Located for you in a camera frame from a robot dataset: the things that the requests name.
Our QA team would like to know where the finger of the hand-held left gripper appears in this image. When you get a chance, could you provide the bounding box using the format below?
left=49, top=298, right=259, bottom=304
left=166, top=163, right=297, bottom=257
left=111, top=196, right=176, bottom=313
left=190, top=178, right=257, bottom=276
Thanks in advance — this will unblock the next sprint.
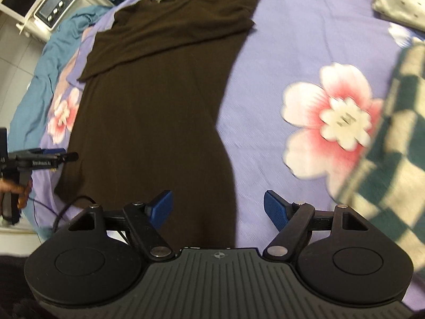
left=7, top=152, right=79, bottom=171
left=20, top=148, right=66, bottom=156

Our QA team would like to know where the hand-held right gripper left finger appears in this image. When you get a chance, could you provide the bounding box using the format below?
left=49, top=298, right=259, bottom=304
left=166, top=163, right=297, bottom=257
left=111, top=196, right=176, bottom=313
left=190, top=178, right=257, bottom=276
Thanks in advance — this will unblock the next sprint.
left=68, top=190, right=175, bottom=262

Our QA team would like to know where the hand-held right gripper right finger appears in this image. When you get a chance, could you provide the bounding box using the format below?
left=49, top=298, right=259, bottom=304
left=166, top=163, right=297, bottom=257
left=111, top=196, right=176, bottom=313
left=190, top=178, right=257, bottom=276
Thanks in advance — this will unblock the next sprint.
left=262, top=190, right=370, bottom=262

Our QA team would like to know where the dark brown long-sleeve shirt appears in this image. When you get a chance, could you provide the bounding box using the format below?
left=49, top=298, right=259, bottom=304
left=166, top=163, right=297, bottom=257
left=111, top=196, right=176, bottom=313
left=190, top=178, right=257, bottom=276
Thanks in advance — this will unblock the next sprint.
left=54, top=0, right=263, bottom=250

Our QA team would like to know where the person's left hand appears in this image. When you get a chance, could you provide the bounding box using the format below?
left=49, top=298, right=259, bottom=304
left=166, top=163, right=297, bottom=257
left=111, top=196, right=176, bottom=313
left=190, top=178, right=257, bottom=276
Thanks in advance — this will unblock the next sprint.
left=0, top=177, right=34, bottom=209

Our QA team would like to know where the green cream checkered blanket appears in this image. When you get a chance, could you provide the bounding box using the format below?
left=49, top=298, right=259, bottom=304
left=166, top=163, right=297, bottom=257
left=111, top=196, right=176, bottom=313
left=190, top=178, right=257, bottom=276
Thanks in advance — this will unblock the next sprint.
left=327, top=41, right=425, bottom=250

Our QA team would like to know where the white appliance with display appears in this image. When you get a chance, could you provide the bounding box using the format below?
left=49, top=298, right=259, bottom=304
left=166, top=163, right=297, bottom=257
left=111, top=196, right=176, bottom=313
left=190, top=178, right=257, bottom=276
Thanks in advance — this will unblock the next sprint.
left=16, top=0, right=115, bottom=44

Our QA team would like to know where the purple floral bedsheet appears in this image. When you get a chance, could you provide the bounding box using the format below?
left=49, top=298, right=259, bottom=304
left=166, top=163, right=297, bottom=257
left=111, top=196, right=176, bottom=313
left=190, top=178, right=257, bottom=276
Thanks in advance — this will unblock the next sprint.
left=8, top=0, right=425, bottom=313

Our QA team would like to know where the white polka dot garment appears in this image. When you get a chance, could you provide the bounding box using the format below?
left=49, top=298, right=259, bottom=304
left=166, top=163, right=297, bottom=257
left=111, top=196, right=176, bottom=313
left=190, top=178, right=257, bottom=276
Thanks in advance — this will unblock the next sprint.
left=370, top=0, right=425, bottom=34

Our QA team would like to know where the black cable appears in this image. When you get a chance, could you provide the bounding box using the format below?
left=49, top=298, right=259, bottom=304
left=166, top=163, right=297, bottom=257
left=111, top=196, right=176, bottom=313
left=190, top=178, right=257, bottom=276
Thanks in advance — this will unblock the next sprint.
left=51, top=195, right=97, bottom=235

